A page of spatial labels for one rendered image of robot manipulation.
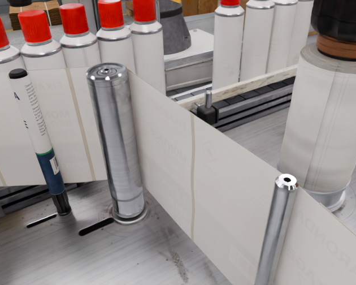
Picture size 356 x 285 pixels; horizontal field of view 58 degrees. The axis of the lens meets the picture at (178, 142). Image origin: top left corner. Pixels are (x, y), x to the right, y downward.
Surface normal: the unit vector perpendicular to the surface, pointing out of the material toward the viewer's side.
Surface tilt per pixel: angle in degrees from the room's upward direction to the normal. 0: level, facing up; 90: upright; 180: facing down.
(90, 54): 90
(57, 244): 0
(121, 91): 90
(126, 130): 90
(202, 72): 90
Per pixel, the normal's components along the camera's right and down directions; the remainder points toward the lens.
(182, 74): 0.42, 0.52
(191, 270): -0.03, -0.81
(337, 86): -0.47, 0.54
